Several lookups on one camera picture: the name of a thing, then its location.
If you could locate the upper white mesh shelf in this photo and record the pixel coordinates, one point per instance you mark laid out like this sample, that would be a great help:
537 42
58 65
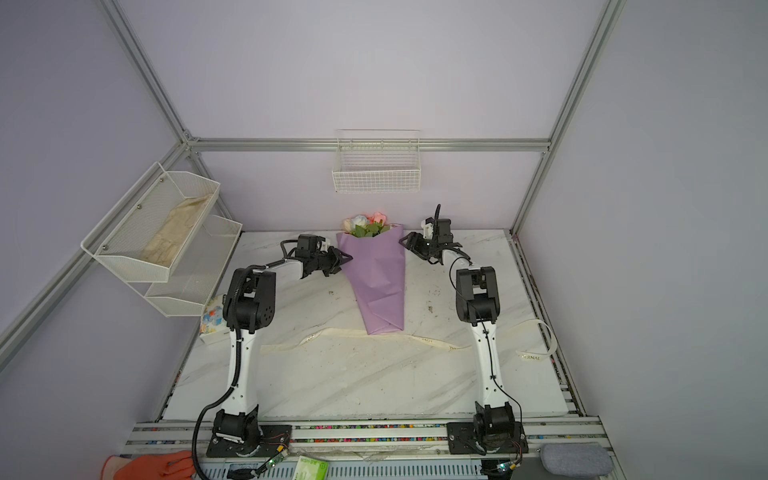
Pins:
120 237

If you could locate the orange rubber glove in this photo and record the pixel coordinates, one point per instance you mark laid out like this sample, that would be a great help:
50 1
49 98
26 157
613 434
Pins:
161 467

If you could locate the grey foam pad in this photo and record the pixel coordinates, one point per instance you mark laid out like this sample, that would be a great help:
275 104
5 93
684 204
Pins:
580 461

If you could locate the colourful tissue pack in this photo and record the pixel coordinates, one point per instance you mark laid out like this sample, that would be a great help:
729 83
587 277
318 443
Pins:
213 327

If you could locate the purple pink wrapping paper sheet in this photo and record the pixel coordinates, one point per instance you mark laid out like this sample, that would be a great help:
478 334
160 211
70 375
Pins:
377 277

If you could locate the white wire wall basket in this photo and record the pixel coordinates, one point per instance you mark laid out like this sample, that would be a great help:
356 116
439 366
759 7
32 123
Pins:
370 161

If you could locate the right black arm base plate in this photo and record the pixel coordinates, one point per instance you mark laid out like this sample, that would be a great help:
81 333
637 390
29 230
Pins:
464 440

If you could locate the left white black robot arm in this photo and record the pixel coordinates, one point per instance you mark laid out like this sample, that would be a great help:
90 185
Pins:
249 306

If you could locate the beige cloth in shelf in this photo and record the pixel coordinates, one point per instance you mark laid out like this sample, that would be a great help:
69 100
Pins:
167 242

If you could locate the white mesh shelf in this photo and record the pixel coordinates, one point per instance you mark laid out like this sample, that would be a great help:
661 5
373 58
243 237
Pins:
199 271
120 237

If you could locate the white blue fake flower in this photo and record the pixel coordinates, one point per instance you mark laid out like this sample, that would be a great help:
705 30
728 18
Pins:
359 222

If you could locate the cream ribbon strip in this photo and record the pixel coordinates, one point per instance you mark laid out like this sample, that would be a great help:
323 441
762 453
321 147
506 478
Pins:
549 338

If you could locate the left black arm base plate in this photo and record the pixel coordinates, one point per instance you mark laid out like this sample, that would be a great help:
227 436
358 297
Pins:
255 440

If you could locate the green white label card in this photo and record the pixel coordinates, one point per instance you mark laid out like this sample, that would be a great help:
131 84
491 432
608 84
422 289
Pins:
308 468

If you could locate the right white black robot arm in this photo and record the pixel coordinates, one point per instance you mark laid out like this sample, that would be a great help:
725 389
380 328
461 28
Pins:
497 421

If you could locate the red pink fake rose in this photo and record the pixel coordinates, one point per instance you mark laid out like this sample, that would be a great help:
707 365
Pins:
378 218

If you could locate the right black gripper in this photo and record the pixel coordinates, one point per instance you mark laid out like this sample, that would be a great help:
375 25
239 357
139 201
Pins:
415 248

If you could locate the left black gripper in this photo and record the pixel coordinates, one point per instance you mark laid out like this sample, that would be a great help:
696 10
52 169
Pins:
337 260

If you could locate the lower white mesh shelf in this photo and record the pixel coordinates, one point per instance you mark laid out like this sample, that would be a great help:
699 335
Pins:
199 271

